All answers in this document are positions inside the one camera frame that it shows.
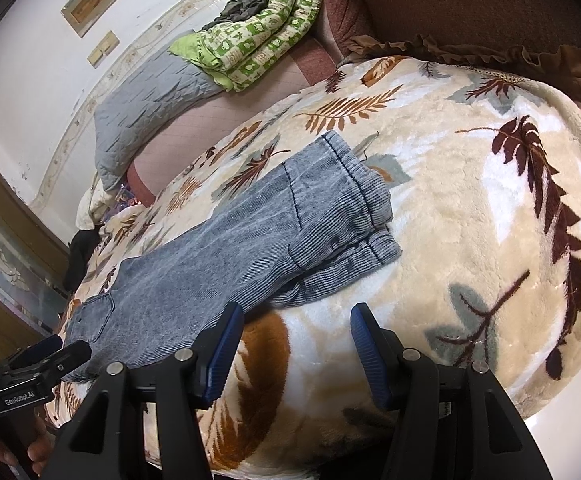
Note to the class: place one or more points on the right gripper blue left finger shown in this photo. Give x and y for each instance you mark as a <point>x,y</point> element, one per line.
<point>142,424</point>

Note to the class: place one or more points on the pink sofa cushion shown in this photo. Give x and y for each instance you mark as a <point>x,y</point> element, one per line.
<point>195,131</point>

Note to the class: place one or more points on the green patterned folded blanket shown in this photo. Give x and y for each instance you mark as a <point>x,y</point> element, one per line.
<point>236,54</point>

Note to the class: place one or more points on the brown wooden glass door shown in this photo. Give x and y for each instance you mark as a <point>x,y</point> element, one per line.
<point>32,265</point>

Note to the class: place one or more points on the black cloth at bed edge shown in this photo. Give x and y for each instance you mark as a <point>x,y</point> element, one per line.
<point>81,249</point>

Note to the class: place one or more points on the dark grey crumpled garment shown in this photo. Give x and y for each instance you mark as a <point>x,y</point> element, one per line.
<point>238,11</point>

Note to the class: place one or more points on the framed wall panel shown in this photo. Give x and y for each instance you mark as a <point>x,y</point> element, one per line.
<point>95,0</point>

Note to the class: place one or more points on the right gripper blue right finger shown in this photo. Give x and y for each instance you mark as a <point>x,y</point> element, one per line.
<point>453,422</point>

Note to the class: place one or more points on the grey acid-wash denim pants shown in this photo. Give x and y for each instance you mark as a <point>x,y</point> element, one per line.
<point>314,225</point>

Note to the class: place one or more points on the leaf-patterned beige plush blanket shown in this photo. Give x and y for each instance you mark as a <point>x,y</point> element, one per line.
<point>484,170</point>

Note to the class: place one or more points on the grey quilted pillow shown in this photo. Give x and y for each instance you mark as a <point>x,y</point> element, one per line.
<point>161,89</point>

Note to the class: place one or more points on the beige wall switches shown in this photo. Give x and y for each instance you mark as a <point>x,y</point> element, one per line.
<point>104,48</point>

